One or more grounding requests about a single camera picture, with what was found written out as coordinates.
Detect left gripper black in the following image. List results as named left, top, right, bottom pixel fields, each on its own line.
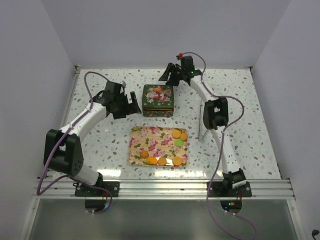
left=112, top=91, right=141, bottom=120

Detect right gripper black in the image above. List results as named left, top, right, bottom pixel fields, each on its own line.
left=158, top=63, right=185, bottom=87

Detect gold tin lid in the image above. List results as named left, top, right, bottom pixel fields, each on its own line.
left=141, top=84, right=175, bottom=111

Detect metal tongs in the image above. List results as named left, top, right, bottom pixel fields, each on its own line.
left=198, top=102, right=208, bottom=142

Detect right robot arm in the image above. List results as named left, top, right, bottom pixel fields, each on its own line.
left=159, top=52, right=247, bottom=197

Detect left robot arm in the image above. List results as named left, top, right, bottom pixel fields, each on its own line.
left=41, top=81, right=141, bottom=197

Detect floral cookie tin box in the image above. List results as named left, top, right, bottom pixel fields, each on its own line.
left=142, top=108, right=174, bottom=117

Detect floral serving tray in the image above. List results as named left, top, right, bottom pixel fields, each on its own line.
left=127, top=126, right=189, bottom=168

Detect swirl butter cookie lower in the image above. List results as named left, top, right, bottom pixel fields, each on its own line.
left=140, top=150, right=149, bottom=159

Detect round orange cookie top-right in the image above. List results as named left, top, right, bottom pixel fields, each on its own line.
left=172, top=129, right=181, bottom=139

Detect green sandwich cookie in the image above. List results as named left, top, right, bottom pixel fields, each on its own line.
left=174, top=138, right=184, bottom=148

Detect orange fish cookie lower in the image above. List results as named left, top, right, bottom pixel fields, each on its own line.
left=146, top=156, right=158, bottom=165

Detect scalloped orange cookie right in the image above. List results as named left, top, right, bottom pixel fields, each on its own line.
left=179, top=132, right=188, bottom=141

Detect plain round orange cookie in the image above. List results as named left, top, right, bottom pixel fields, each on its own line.
left=157, top=157, right=167, bottom=166

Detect dotted round cookie bottom-right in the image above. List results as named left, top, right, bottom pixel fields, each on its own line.
left=172, top=156, right=182, bottom=167

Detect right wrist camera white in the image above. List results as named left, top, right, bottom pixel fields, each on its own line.
left=176, top=53, right=184, bottom=64

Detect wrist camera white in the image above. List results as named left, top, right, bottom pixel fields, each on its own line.
left=176, top=53, right=184, bottom=64
left=121, top=81, right=127, bottom=88

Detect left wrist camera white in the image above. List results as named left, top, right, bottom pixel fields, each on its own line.
left=121, top=81, right=127, bottom=88

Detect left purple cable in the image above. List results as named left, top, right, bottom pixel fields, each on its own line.
left=36, top=71, right=113, bottom=214

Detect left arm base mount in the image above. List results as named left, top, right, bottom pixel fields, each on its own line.
left=72, top=181, right=120, bottom=198

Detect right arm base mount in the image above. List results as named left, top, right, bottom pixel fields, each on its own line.
left=208, top=181, right=253, bottom=198

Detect aluminium frame rail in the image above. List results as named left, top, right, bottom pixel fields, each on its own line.
left=32, top=177, right=296, bottom=201

